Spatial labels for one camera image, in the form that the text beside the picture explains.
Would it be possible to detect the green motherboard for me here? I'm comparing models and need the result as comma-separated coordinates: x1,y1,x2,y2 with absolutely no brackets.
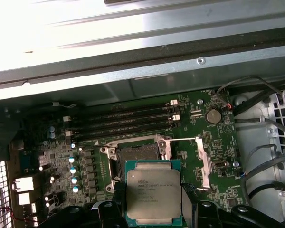
9,89,250,228

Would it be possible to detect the metal socket cover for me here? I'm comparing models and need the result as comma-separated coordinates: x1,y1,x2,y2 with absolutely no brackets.
165,136,212,192

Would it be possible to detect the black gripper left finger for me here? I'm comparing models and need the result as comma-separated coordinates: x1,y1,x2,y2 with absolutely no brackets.
60,181,128,228

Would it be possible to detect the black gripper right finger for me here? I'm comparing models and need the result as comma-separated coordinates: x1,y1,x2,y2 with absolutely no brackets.
180,181,285,228

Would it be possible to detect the CPU socket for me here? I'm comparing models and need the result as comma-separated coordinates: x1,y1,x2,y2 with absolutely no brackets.
100,134,173,193

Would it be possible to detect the dark grey wire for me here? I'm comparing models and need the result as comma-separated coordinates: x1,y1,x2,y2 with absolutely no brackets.
215,75,285,105

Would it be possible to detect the silver coin battery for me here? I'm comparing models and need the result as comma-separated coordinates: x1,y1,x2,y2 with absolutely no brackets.
205,108,221,124

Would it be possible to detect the black RAM slot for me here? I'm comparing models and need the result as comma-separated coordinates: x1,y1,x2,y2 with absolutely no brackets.
64,114,181,137
71,106,180,129
72,122,181,143
63,99,180,122

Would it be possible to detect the silver CPU with green rim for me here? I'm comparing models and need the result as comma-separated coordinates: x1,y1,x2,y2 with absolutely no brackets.
124,159,183,226

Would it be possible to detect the black PC case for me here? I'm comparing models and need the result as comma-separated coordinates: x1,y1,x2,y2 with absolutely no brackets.
0,40,285,228

